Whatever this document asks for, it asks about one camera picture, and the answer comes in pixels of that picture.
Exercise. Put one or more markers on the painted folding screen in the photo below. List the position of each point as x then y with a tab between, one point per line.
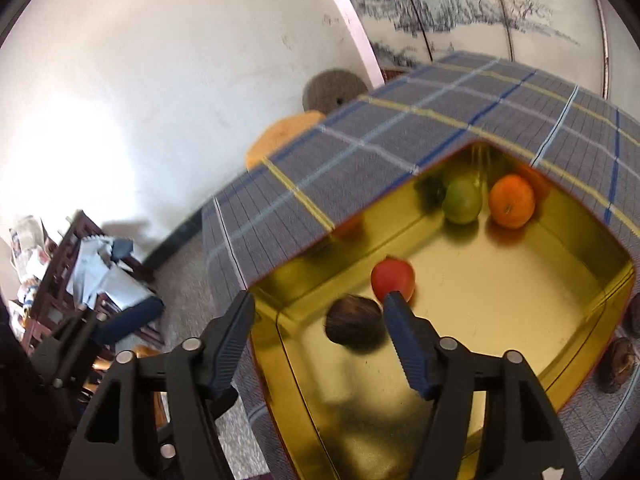
450	0

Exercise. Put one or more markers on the orange tangerine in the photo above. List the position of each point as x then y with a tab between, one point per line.
511	202

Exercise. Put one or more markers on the blue cushion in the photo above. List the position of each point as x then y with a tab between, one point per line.
130	316

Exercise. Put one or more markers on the round grey millstone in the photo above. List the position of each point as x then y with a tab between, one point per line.
330	91

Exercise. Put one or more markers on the small red tomato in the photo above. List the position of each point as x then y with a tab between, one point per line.
392	277

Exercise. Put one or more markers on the dark wooden chair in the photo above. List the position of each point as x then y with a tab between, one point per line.
50	285

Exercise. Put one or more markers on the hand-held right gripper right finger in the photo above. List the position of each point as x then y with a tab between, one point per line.
405	345

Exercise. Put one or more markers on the yellow block stool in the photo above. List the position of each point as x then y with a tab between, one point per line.
280	135

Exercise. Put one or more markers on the grey plaid tablecloth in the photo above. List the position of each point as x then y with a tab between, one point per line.
400	120

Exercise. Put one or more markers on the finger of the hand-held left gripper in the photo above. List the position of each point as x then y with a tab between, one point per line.
67	347

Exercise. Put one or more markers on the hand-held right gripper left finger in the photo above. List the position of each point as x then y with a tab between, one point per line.
235	340

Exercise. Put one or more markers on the green plum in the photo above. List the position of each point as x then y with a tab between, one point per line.
462	201

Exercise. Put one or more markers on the brown passion fruit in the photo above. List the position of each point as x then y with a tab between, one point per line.
634	316
617	366
352	325

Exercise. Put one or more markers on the white crumpled cloth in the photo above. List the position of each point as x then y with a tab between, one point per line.
95	270

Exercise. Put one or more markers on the gold and red tin box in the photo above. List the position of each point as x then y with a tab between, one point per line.
500	300

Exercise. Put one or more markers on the stack of newspapers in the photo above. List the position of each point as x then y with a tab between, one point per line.
30	255

